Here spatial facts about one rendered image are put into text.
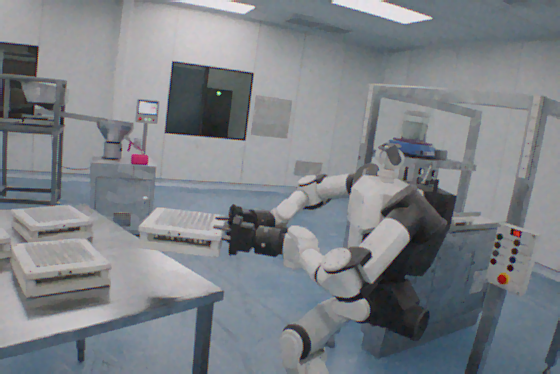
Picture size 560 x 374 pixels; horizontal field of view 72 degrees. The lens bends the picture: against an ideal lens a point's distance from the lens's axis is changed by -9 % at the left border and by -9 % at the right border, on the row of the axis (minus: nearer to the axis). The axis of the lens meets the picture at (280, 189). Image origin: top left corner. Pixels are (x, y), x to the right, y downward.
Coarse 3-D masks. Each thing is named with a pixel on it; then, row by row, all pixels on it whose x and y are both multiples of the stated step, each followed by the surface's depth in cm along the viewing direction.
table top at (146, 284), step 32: (96, 224) 175; (128, 256) 146; (160, 256) 151; (0, 288) 107; (96, 288) 118; (128, 288) 122; (160, 288) 125; (192, 288) 129; (0, 320) 92; (32, 320) 95; (64, 320) 98; (96, 320) 101; (128, 320) 107; (0, 352) 83
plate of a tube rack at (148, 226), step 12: (156, 216) 134; (204, 216) 143; (216, 216) 145; (144, 228) 122; (156, 228) 122; (168, 228) 124; (180, 228) 125; (192, 228) 127; (204, 228) 128; (216, 240) 124
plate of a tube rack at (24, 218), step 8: (32, 208) 159; (40, 208) 161; (72, 208) 168; (16, 216) 149; (24, 216) 148; (80, 216) 158; (24, 224) 143; (32, 224) 141; (40, 224) 143; (48, 224) 144; (56, 224) 146; (64, 224) 148; (72, 224) 151; (80, 224) 153; (88, 224) 156
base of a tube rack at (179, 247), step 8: (152, 240) 125; (160, 240) 126; (168, 240) 127; (192, 240) 130; (144, 248) 123; (152, 248) 123; (160, 248) 123; (168, 248) 124; (176, 248) 124; (184, 248) 124; (192, 248) 124; (200, 248) 124; (208, 248) 125; (208, 256) 125; (216, 256) 125
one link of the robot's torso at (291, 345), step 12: (288, 336) 157; (288, 348) 157; (300, 348) 154; (324, 348) 169; (288, 360) 157; (300, 360) 161; (312, 360) 161; (324, 360) 167; (288, 372) 161; (300, 372) 156; (312, 372) 158; (324, 372) 162
